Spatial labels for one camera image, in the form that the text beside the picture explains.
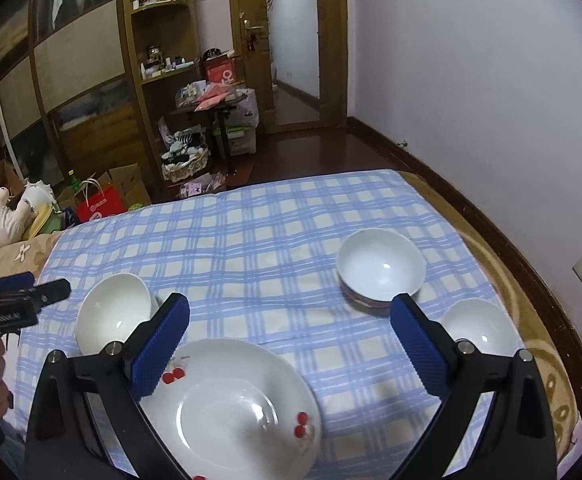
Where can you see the wooden corner shelf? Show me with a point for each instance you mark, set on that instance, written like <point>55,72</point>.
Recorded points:
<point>163,35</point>

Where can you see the small black-legged table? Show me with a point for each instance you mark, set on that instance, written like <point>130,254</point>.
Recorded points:
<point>221,110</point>

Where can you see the plain white bowl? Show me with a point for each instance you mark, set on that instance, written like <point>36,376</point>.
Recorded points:
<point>113,310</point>

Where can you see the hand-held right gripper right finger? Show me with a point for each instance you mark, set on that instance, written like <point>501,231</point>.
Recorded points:
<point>418,345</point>

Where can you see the red patterned bowl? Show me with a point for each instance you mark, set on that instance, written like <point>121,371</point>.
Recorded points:
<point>381,260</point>
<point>481,327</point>

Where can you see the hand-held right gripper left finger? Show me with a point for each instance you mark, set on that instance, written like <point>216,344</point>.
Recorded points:
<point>163,345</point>

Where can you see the white plush toy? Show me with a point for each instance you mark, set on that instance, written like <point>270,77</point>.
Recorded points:
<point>11,210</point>

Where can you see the white storage box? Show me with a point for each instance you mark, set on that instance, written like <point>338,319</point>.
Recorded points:
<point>243,135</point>

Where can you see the blue checked blanket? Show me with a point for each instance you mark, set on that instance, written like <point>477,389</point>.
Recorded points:
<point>271,250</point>

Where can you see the cardboard box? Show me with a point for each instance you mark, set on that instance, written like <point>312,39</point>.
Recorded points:
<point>3,180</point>
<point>131,185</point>

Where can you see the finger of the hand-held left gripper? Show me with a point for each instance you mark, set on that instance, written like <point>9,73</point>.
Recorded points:
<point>51,291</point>
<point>16,282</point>

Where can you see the yellow green cloth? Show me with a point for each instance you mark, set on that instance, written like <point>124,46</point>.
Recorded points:
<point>41,220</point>

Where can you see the wooden door frame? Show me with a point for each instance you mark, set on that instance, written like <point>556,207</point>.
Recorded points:
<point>333,35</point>

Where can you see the wooden wardrobe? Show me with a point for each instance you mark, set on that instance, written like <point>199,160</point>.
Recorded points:
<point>81,60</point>

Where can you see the red paper bag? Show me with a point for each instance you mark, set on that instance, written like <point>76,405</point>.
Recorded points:
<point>101,205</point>

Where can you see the red box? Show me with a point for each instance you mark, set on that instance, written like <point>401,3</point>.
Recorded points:
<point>221,72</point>

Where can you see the green bottle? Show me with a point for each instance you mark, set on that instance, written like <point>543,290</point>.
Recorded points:
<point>73,180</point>

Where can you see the white cherry print plate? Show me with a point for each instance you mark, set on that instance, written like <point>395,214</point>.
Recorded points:
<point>231,410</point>

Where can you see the wooden door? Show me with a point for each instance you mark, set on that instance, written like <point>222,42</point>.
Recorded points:
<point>251,60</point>

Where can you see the wicker basket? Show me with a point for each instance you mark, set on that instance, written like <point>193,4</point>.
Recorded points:
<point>183,162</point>

